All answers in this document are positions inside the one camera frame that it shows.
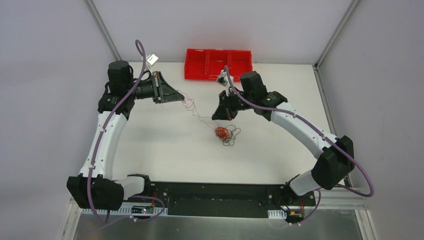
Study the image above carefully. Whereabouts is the left slotted cable duct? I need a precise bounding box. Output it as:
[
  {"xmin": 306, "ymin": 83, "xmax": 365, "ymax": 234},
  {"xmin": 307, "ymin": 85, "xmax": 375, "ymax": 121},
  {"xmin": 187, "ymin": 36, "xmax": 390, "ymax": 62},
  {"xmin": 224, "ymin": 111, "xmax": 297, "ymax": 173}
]
[{"xmin": 81, "ymin": 202, "xmax": 169, "ymax": 217}]

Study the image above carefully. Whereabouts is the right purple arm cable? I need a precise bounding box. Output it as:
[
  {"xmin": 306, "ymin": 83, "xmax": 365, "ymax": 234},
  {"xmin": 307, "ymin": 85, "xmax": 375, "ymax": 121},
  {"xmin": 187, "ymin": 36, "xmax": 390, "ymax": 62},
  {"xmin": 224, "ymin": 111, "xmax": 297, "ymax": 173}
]
[{"xmin": 223, "ymin": 65, "xmax": 376, "ymax": 226}]

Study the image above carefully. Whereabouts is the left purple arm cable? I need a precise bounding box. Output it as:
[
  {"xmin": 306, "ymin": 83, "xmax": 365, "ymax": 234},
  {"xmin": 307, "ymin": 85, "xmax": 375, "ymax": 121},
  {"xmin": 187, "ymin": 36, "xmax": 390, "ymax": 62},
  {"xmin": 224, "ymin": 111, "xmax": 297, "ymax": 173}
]
[{"xmin": 86, "ymin": 39, "xmax": 166, "ymax": 226}]

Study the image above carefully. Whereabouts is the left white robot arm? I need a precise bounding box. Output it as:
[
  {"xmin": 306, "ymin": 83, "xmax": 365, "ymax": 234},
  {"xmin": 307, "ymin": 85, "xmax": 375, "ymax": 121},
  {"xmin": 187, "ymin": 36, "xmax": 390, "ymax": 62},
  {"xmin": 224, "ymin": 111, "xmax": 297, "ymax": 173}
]
[{"xmin": 66, "ymin": 60, "xmax": 184, "ymax": 211}]

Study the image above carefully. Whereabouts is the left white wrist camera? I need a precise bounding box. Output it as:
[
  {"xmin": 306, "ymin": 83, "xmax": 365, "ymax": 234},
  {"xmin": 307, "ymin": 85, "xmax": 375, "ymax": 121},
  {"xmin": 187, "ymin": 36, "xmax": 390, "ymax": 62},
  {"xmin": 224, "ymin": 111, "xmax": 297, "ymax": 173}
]
[{"xmin": 146, "ymin": 53, "xmax": 159, "ymax": 73}]

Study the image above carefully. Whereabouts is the right slotted cable duct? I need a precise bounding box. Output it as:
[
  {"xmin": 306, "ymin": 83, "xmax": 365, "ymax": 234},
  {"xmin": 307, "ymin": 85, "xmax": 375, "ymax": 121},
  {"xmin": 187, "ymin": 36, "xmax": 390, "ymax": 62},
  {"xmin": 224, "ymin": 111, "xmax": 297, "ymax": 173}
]
[{"xmin": 267, "ymin": 209, "xmax": 287, "ymax": 220}]

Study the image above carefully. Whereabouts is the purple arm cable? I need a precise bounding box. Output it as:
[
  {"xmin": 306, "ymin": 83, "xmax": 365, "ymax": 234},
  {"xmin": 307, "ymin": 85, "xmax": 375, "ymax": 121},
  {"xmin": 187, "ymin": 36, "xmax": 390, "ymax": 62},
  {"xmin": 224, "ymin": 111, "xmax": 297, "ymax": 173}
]
[
  {"xmin": 223, "ymin": 65, "xmax": 376, "ymax": 226},
  {"xmin": 86, "ymin": 39, "xmax": 166, "ymax": 226}
]

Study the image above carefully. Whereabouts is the pink thin cable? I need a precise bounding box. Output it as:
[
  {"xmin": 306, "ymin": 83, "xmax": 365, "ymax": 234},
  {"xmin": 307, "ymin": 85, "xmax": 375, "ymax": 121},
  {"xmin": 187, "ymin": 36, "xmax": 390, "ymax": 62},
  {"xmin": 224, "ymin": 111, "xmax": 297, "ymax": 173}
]
[{"xmin": 177, "ymin": 90, "xmax": 220, "ymax": 131}]

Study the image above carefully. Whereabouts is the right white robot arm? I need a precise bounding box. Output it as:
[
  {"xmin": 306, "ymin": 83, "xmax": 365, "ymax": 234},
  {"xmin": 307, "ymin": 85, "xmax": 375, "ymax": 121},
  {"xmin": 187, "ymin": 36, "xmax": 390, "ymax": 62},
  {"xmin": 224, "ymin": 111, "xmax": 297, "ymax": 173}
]
[{"xmin": 211, "ymin": 70, "xmax": 355, "ymax": 205}]

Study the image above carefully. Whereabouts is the slotted cable duct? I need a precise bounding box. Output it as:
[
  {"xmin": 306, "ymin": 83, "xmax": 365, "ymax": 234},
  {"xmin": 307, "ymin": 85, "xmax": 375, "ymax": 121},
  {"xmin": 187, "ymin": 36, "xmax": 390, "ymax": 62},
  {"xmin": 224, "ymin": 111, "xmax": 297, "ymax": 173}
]
[
  {"xmin": 81, "ymin": 202, "xmax": 169, "ymax": 217},
  {"xmin": 267, "ymin": 209, "xmax": 287, "ymax": 220}
]

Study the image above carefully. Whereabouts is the red three-compartment bin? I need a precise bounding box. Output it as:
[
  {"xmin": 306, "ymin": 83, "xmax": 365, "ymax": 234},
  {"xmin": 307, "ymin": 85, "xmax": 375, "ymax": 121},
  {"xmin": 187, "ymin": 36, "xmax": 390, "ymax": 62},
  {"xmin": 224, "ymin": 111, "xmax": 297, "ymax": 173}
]
[{"xmin": 184, "ymin": 48, "xmax": 253, "ymax": 82}]

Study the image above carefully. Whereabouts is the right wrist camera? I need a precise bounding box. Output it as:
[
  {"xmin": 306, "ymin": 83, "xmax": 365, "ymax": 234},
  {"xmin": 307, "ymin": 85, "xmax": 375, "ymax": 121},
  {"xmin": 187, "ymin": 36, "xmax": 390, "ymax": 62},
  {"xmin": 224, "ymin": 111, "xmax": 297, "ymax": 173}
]
[{"xmin": 216, "ymin": 69, "xmax": 234, "ymax": 96}]

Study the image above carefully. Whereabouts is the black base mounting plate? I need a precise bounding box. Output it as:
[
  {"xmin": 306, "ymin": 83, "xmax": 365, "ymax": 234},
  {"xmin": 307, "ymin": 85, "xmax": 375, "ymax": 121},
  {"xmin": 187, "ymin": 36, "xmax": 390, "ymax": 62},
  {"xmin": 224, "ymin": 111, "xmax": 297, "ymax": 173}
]
[{"xmin": 129, "ymin": 181, "xmax": 316, "ymax": 219}]

